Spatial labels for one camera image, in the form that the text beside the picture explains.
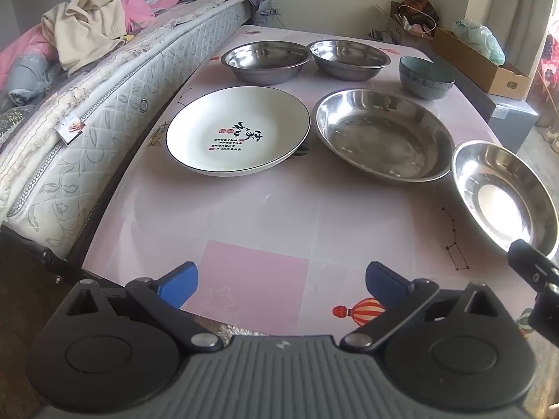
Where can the teal ceramic bowl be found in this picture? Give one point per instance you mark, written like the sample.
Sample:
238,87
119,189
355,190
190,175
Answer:
424,79

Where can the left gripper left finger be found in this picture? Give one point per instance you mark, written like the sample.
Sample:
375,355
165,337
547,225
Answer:
161,300

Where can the steel bowl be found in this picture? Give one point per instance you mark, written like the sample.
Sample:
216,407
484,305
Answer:
348,60
266,62

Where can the white ceramic plate with calligraphy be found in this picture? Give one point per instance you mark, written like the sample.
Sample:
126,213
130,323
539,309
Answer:
238,131

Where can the large steel plate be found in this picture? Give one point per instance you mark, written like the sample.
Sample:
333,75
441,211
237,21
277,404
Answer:
505,196
388,137

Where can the white quilted mattress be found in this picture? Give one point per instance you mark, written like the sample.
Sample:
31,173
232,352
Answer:
56,163

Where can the green white plastic bag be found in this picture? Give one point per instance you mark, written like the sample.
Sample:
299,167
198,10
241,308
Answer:
481,39

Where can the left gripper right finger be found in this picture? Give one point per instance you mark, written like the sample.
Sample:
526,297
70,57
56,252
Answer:
403,301

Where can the beige cloth on bed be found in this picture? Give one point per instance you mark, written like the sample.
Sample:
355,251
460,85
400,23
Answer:
84,31

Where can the white sneakers by window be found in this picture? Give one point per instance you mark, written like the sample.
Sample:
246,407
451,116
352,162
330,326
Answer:
551,136

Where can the open box with clutter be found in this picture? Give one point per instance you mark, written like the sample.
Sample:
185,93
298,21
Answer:
412,22

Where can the brown cardboard box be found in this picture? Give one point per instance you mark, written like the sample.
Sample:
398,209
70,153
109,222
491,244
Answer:
506,81

